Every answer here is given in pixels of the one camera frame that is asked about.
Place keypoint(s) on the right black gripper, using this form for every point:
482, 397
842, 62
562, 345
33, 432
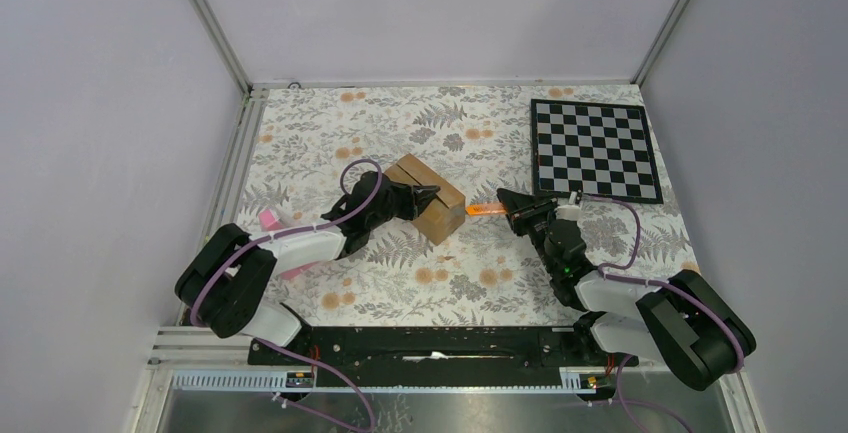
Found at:
523, 208

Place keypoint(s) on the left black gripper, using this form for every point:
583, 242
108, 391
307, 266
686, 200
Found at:
414, 198

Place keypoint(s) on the brown cardboard express box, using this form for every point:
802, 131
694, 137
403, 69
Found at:
440, 205

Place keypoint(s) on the orange black utility knife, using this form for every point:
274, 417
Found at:
486, 209

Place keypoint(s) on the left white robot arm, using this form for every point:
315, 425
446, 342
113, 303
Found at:
224, 285

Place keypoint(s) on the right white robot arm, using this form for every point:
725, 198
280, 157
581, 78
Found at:
681, 321

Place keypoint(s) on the floral patterned table mat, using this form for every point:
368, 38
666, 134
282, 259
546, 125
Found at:
310, 144

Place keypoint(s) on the black white chessboard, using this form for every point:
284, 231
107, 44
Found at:
594, 149

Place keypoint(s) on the pink plastic bag package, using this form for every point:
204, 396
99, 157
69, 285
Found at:
272, 221

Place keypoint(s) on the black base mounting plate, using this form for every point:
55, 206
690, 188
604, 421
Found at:
443, 354

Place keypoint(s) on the grey slotted cable duct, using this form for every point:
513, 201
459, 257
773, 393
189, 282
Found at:
303, 381

